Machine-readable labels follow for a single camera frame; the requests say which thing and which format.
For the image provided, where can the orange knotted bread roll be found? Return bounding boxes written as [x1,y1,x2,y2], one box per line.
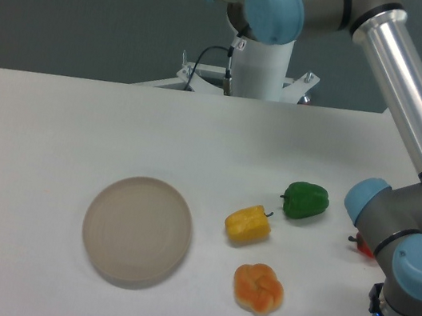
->
[233,263,285,316]

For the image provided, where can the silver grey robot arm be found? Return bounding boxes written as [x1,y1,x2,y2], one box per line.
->
[221,0,422,316]

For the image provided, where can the green toy pepper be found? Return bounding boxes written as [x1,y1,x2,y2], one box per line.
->
[281,181,329,219]

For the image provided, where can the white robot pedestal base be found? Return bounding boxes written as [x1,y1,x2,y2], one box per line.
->
[138,34,320,105]

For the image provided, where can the red toy pepper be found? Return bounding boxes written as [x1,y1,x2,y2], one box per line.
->
[348,232,375,259]

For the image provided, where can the beige round plate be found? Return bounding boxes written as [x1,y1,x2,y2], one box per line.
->
[82,176,193,289]

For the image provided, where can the yellow toy pepper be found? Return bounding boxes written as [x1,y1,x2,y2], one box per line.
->
[225,205,273,244]

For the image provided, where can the black cable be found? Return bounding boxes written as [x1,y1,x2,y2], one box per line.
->
[183,15,253,101]

